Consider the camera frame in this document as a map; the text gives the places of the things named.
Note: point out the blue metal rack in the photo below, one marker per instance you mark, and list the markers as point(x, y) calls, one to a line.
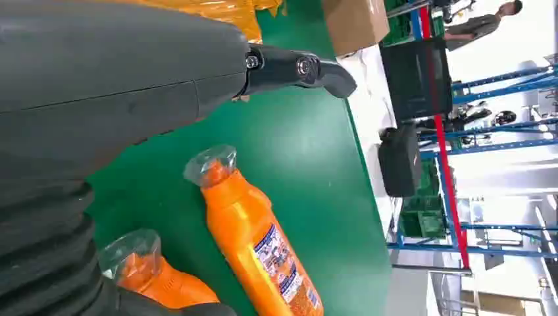
point(427, 247)

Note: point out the brown cardboard box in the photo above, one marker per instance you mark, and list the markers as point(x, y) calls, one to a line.
point(353, 22)

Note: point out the green mat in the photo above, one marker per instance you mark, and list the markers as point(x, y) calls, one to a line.
point(283, 131)

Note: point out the black carrying case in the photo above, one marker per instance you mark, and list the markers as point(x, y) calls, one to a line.
point(399, 161)

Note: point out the red pole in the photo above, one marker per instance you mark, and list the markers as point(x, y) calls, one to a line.
point(449, 183)

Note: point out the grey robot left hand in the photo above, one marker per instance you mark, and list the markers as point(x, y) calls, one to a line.
point(96, 78)

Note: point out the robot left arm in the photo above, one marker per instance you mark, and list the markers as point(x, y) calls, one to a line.
point(43, 244)

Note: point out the person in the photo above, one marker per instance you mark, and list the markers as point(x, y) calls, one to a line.
point(475, 26)

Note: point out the green crate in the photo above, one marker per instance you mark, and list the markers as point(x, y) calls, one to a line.
point(420, 218)
point(396, 26)

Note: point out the yellow sheet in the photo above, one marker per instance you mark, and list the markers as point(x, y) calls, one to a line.
point(235, 13)

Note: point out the orange drink bottle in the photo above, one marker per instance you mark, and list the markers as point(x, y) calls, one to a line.
point(174, 288)
point(244, 226)

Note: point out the white table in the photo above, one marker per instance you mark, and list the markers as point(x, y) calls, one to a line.
point(370, 113)

